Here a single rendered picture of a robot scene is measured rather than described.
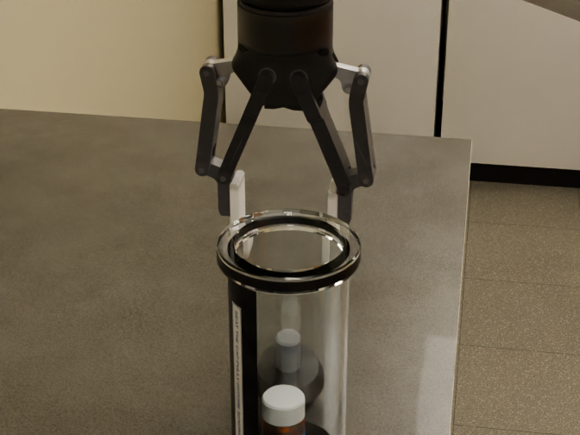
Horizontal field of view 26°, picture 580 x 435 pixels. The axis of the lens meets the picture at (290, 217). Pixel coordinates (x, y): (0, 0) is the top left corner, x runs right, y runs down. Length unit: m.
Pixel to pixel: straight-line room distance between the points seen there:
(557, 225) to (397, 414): 2.38
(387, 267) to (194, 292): 0.21
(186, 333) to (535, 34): 2.35
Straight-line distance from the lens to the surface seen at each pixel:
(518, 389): 2.82
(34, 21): 2.15
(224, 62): 1.01
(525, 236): 3.42
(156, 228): 1.44
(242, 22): 0.98
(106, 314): 1.29
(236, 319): 0.95
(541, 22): 3.46
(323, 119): 1.01
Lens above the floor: 1.62
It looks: 28 degrees down
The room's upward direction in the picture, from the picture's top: straight up
